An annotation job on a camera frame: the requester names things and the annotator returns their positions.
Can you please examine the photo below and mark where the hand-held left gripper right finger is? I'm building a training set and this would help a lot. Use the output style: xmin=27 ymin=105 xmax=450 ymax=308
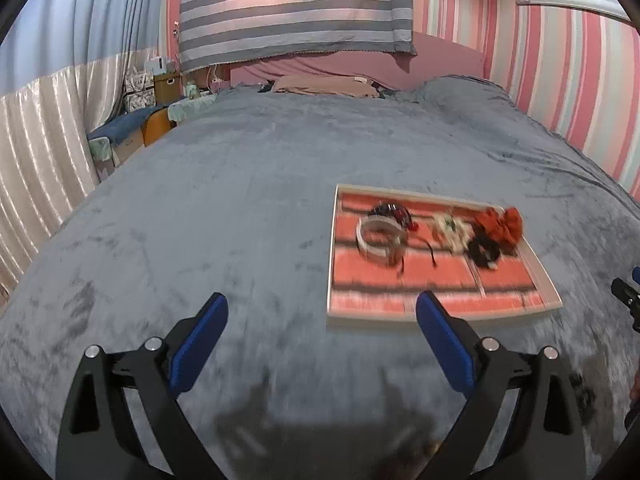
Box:
xmin=415 ymin=290 xmax=586 ymax=480

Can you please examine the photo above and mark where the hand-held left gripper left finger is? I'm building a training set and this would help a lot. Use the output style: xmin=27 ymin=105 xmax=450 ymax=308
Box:
xmin=56 ymin=292 xmax=231 ymax=480

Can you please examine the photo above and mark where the white tray with red lining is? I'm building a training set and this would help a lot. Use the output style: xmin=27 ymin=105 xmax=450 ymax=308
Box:
xmin=326 ymin=183 xmax=564 ymax=332

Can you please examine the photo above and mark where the black scrunchie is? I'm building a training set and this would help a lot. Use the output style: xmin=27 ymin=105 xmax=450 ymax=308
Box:
xmin=466 ymin=234 xmax=503 ymax=268

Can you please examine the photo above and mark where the cream scrunchie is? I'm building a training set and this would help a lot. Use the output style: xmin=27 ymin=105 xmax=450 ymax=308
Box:
xmin=431 ymin=212 xmax=472 ymax=254

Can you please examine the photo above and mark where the white strap wristwatch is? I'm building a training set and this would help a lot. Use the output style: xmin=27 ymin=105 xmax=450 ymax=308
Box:
xmin=355 ymin=213 xmax=405 ymax=267

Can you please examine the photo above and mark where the orange scrunchie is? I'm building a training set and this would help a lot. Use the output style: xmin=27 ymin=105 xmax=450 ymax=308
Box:
xmin=472 ymin=206 xmax=524 ymax=254

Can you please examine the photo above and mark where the black braided cord bracelet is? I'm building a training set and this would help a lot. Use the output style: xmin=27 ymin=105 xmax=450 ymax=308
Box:
xmin=369 ymin=201 xmax=437 ymax=268

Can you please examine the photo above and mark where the grey plush blanket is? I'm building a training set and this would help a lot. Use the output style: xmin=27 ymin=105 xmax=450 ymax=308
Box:
xmin=0 ymin=76 xmax=640 ymax=480

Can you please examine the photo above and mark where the orange chair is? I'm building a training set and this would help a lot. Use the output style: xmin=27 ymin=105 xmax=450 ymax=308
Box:
xmin=141 ymin=107 xmax=174 ymax=147

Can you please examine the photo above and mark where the dark blue cloth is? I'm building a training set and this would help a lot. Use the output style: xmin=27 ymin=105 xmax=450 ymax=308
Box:
xmin=87 ymin=105 xmax=172 ymax=147

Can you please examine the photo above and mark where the brown wooden box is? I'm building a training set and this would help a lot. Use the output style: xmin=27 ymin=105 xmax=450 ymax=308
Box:
xmin=153 ymin=70 xmax=182 ymax=106

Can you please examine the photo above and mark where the floral storage box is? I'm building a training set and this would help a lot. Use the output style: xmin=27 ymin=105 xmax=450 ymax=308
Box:
xmin=122 ymin=67 xmax=156 ymax=112

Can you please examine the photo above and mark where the pink headboard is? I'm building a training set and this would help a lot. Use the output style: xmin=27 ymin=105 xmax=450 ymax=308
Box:
xmin=229 ymin=30 xmax=487 ymax=92

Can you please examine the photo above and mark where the blue and white curtain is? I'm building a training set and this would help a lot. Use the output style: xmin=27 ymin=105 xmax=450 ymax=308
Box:
xmin=0 ymin=0 xmax=184 ymax=293

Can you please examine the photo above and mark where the beige pillow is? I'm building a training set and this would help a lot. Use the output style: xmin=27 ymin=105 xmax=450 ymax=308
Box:
xmin=273 ymin=75 xmax=379 ymax=99

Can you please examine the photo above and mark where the grey white striped hanging cloth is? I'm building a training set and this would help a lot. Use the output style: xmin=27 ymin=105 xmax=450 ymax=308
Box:
xmin=178 ymin=0 xmax=418 ymax=74

